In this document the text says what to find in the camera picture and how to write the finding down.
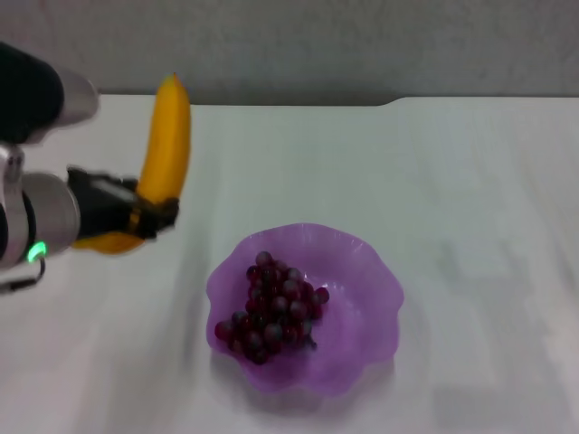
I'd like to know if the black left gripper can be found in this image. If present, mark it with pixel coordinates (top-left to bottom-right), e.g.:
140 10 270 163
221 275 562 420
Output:
66 166 180 240

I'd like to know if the yellow plastic banana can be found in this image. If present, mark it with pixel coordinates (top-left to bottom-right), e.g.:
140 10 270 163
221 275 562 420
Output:
73 71 194 257

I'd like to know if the dark red grape bunch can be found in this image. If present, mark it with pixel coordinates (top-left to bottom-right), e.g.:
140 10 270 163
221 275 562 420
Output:
214 250 330 365

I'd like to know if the purple wavy-edged plastic bowl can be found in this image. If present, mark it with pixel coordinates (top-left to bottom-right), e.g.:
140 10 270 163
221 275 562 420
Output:
205 222 405 401

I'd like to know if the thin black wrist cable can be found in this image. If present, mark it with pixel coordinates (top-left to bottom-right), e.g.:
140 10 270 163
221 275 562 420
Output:
0 256 48 290

